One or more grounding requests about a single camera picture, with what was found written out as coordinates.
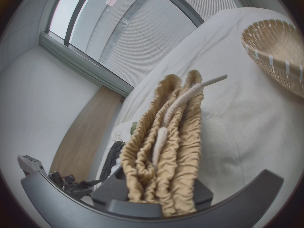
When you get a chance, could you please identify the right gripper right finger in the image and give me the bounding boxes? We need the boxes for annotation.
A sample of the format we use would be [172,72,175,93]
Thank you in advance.
[193,179,213,208]

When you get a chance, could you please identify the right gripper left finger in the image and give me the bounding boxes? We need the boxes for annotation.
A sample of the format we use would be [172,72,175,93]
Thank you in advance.
[91,168,130,205]

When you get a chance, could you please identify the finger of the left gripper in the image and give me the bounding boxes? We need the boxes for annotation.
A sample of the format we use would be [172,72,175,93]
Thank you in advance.
[83,179,102,187]

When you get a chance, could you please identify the tan shorts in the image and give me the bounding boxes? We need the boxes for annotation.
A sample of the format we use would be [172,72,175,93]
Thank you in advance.
[119,69,228,217]

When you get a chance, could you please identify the black garment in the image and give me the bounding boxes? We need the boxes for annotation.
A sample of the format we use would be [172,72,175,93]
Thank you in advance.
[98,141,125,183]

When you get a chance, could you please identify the white garment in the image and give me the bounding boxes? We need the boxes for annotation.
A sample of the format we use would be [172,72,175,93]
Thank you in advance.
[111,122,134,143]

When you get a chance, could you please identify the bed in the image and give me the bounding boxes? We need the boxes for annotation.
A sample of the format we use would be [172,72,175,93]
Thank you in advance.
[49,7,304,207]

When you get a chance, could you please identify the round woven basket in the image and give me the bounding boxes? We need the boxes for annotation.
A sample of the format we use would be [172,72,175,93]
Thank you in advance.
[241,19,304,100]

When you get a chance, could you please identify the grey-green curtain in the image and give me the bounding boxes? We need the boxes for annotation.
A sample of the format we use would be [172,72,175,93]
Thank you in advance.
[39,31,135,100]

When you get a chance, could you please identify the window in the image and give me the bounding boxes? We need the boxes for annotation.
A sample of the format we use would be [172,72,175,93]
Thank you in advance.
[49,0,239,90]

